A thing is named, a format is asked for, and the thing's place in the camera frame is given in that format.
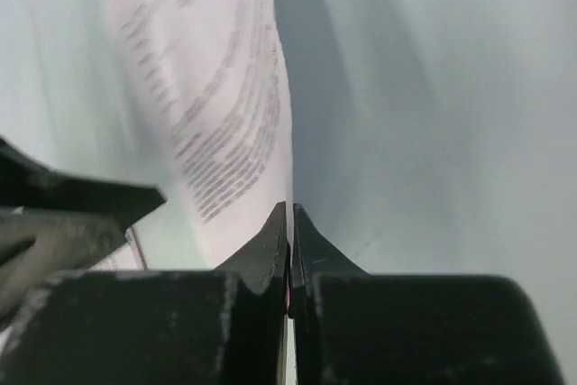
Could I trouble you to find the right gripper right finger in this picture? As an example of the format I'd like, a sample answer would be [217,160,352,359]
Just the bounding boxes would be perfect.
[290,204,368,313]

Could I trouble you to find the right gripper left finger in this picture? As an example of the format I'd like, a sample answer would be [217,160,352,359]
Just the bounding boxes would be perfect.
[215,201,289,313]

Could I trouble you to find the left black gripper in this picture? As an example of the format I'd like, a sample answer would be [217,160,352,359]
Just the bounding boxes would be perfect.
[1,140,165,322]

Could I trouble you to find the printed form sheet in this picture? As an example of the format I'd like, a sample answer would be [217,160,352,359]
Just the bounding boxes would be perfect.
[107,0,293,266]

